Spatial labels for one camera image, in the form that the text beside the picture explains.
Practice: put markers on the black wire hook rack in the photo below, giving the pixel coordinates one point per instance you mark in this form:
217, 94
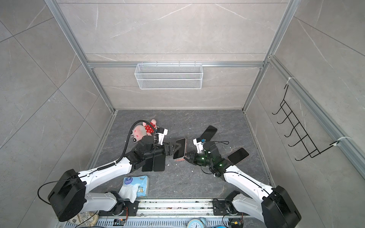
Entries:
298, 129

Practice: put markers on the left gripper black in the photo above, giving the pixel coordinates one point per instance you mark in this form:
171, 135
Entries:
168, 151

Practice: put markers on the white wire basket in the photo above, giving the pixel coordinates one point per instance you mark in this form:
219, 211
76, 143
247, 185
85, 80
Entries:
169, 76

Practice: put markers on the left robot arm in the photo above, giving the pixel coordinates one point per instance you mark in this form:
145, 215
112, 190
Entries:
72, 194

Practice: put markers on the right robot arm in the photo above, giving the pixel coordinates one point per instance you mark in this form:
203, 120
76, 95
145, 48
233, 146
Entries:
273, 206

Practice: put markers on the black phone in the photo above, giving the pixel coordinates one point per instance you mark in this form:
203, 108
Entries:
209, 133
148, 166

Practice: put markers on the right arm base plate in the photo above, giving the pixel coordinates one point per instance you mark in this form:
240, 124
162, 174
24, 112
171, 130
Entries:
225, 207

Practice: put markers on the aluminium mounting rail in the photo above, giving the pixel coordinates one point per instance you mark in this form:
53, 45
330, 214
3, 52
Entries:
159, 207

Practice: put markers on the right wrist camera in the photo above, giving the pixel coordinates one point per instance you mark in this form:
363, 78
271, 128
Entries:
198, 142

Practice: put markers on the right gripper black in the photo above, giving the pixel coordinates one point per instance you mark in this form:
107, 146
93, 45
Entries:
193, 159

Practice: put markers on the phone near right arm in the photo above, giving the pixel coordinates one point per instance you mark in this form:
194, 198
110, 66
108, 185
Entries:
238, 156

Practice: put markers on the pink phone case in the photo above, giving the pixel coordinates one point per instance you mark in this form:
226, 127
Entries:
180, 159

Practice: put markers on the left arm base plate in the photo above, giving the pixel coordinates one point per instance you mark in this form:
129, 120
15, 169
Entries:
122, 209

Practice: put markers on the black phone case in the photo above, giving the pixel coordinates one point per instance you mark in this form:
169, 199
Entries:
159, 163

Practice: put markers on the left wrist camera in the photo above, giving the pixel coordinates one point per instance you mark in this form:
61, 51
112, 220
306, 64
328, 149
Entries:
160, 134

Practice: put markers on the blue round clock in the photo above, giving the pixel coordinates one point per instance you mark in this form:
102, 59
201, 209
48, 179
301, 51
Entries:
197, 223

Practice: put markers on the blue tissue pack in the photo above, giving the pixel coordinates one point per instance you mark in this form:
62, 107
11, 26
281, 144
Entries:
134, 187

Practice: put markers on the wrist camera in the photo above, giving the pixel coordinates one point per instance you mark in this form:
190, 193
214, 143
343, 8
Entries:
160, 134
198, 142

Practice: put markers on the pink pig plush toy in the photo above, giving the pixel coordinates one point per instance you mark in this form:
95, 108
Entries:
140, 131

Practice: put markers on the crumpled patterned cloth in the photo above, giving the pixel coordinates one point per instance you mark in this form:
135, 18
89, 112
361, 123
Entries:
85, 219

